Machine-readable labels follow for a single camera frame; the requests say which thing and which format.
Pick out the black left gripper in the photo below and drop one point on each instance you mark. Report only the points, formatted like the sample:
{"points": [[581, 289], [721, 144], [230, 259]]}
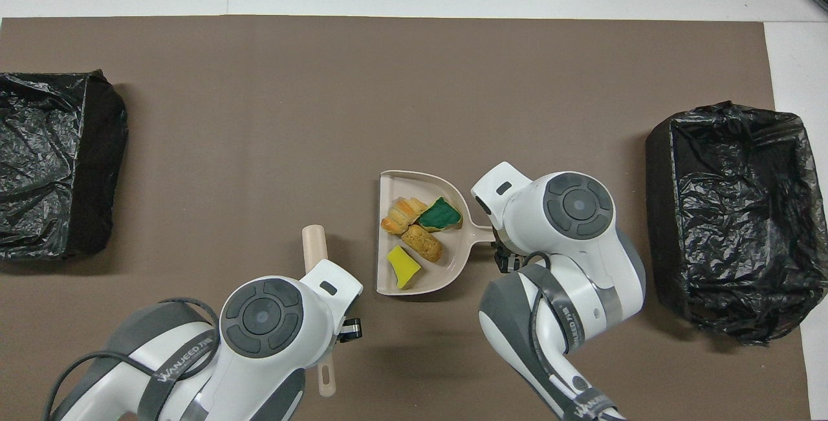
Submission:
{"points": [[352, 330]]}

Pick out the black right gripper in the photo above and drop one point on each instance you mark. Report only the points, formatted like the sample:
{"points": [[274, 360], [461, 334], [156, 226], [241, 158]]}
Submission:
{"points": [[506, 259]]}

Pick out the beige plastic dustpan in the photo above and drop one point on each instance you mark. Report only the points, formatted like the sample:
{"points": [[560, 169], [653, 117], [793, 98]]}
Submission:
{"points": [[446, 272]]}

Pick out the green and yellow sponge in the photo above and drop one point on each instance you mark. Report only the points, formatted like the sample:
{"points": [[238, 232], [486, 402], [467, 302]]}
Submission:
{"points": [[440, 214]]}

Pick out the yellow wedge sponge piece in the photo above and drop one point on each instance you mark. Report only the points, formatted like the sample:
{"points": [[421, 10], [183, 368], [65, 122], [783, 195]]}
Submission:
{"points": [[402, 267]]}

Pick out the brown bread roll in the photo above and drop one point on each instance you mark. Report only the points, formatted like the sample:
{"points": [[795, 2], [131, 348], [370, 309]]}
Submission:
{"points": [[422, 243]]}

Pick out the beige hand brush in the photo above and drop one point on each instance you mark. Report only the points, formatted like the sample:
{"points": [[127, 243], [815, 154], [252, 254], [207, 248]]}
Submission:
{"points": [[315, 246]]}

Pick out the pale torn bread chunk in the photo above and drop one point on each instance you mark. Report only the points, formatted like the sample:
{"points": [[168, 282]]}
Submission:
{"points": [[401, 214]]}

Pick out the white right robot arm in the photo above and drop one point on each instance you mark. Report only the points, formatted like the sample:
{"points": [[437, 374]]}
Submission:
{"points": [[582, 259]]}

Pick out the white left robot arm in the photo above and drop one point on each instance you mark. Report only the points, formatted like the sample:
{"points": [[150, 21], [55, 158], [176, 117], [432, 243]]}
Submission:
{"points": [[259, 343]]}

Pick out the bin with black plastic bag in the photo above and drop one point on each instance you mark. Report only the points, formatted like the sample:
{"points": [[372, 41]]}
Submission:
{"points": [[45, 162], [744, 227]]}

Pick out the brown table mat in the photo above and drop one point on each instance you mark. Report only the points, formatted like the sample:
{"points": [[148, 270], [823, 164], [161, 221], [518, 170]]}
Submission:
{"points": [[517, 72]]}

